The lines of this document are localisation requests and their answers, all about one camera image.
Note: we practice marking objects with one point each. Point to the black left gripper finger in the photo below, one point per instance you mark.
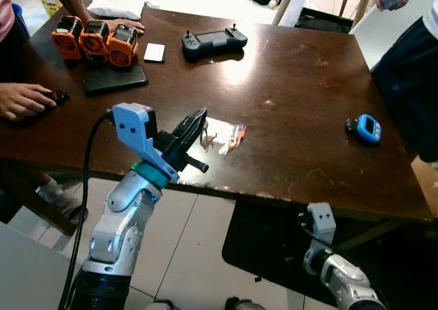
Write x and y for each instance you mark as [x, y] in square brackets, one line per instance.
[187, 127]
[198, 133]

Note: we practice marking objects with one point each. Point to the small black red device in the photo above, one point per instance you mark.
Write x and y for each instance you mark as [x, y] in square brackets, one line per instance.
[60, 98]

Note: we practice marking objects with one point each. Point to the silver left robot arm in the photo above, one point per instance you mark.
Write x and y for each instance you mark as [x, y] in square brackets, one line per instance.
[116, 235]

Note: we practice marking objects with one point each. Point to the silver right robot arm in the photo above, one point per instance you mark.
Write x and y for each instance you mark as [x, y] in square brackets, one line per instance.
[349, 282]

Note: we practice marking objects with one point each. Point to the hand of tattooed person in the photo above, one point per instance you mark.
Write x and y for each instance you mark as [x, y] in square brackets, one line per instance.
[130, 25]

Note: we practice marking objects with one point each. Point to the hand of pink-shirted person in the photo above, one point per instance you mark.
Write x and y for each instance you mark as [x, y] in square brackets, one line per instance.
[20, 101]

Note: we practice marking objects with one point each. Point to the white card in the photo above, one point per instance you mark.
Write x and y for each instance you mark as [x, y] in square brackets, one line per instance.
[155, 53]

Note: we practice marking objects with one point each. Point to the black tablet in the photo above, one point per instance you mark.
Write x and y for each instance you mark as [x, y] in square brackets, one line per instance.
[115, 79]

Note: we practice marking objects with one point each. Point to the black handheld remote controller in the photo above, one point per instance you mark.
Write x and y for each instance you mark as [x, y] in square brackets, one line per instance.
[213, 42]

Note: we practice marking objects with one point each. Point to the orange black battery pack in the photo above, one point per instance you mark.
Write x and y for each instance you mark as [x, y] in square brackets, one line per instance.
[123, 47]
[66, 37]
[94, 43]

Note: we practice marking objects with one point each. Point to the person foot in sandal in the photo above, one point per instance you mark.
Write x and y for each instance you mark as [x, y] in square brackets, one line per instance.
[61, 200]

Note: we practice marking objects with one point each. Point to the white plastic bag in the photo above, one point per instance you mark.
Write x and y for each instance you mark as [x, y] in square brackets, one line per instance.
[115, 6]

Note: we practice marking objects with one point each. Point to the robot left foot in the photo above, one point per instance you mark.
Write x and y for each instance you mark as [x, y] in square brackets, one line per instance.
[157, 305]

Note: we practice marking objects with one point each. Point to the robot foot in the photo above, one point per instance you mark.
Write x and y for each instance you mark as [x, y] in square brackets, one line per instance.
[157, 305]
[243, 304]

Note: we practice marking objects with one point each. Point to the wooden stand leg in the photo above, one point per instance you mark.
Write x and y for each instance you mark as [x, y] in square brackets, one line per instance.
[364, 1]
[286, 3]

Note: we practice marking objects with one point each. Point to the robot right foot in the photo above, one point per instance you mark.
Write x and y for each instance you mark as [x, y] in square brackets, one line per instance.
[243, 304]

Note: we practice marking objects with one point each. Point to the blue digital timer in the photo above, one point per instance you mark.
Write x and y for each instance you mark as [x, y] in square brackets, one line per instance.
[368, 128]

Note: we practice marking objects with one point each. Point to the person in dark shorts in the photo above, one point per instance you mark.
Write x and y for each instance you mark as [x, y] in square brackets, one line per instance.
[410, 84]

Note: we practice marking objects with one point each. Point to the blue round container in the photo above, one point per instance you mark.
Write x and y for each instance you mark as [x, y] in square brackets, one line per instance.
[22, 24]

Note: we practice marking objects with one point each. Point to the white chair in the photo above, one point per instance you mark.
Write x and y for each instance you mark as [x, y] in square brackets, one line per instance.
[387, 33]

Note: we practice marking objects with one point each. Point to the person in pink shirt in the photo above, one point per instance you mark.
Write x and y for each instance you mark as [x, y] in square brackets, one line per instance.
[5, 12]

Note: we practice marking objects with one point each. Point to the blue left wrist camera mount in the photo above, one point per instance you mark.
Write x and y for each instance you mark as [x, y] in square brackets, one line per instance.
[135, 128]

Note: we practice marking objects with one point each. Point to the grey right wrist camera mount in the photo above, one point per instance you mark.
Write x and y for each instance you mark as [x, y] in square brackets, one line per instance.
[321, 222]

